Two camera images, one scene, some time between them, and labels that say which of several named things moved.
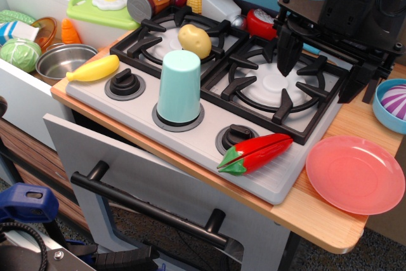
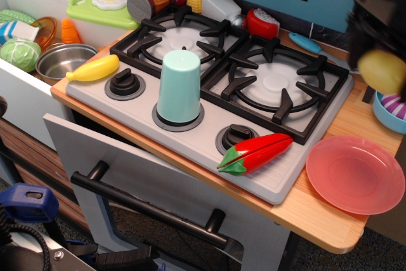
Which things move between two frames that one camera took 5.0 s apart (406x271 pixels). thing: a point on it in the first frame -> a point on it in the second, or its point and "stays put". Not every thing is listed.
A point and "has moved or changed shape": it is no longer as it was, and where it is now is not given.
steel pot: [61, 58] stays put
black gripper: [365, 59] -> [379, 9]
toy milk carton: [17, 30] stays put
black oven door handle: [95, 183] stays put
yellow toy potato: [195, 39] has moved or changed shape
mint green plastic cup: [179, 91] stays put
